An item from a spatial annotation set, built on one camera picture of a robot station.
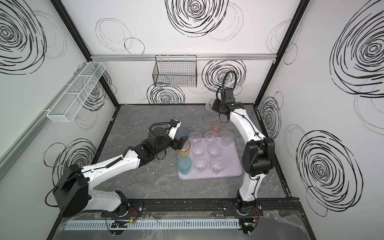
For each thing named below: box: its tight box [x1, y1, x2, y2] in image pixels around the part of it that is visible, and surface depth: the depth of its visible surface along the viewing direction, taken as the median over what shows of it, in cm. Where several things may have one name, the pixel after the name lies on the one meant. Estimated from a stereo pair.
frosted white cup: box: [221, 130, 235, 147], surface depth 97 cm
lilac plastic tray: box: [178, 137, 243, 180], surface depth 88 cm
